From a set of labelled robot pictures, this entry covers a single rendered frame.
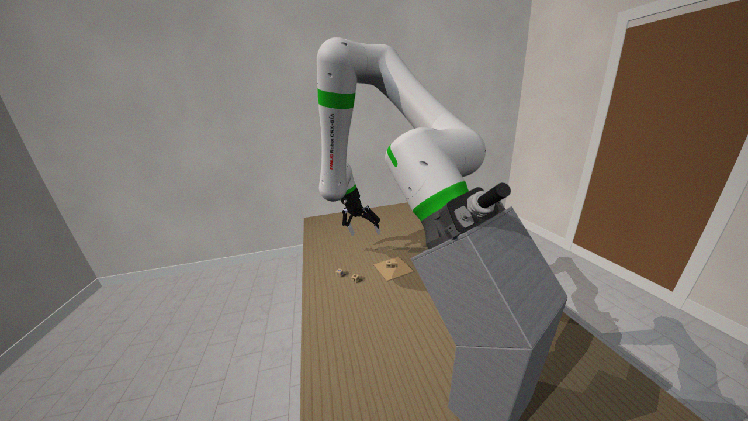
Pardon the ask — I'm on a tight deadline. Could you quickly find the tan square mat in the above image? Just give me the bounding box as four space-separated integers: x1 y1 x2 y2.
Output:
374 257 414 281

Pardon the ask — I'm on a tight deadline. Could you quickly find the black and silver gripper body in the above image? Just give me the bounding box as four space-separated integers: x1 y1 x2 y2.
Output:
345 199 363 217

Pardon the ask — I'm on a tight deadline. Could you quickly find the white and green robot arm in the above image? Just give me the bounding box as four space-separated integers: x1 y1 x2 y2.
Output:
317 37 511 249

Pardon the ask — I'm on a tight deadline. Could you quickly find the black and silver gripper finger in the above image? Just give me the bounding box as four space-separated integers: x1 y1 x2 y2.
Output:
342 208 355 236
356 205 380 235

